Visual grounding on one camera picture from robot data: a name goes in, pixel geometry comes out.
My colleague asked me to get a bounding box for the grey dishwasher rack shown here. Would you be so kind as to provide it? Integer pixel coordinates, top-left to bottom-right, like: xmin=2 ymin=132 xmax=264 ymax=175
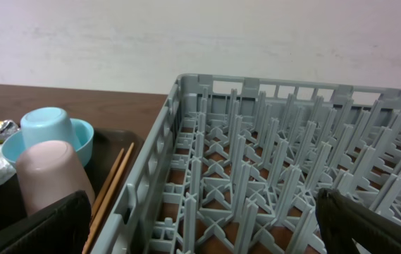
xmin=91 ymin=74 xmax=401 ymax=253

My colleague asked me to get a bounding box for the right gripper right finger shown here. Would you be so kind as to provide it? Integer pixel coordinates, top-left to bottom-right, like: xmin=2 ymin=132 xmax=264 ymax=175
xmin=316 ymin=188 xmax=401 ymax=254

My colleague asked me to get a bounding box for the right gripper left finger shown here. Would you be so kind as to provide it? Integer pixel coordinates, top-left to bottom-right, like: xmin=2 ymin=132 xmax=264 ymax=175
xmin=0 ymin=190 xmax=91 ymax=254

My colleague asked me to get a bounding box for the light blue bowl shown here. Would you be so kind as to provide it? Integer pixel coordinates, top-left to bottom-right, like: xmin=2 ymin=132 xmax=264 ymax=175
xmin=1 ymin=119 xmax=94 ymax=167

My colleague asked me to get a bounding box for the left wooden chopstick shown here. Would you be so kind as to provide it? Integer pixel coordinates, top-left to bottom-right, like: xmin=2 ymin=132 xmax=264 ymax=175
xmin=91 ymin=148 xmax=124 ymax=221

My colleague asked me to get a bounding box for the right wooden chopstick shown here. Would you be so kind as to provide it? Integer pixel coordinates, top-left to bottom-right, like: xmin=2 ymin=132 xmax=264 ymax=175
xmin=82 ymin=143 xmax=135 ymax=254

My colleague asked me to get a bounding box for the brown serving tray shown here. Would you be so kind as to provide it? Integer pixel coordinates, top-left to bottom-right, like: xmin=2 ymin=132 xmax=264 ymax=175
xmin=0 ymin=127 xmax=145 ymax=254

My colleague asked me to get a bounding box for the pink cup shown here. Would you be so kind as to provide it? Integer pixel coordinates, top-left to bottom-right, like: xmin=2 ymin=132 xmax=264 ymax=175
xmin=16 ymin=140 xmax=95 ymax=216

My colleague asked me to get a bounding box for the wooden chopstick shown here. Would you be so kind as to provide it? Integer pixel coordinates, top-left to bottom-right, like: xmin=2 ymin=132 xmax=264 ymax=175
xmin=91 ymin=148 xmax=124 ymax=221
xmin=82 ymin=143 xmax=135 ymax=254

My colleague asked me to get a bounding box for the light blue cup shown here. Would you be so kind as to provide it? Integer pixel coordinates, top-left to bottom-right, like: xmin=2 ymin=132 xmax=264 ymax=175
xmin=20 ymin=107 xmax=81 ymax=149

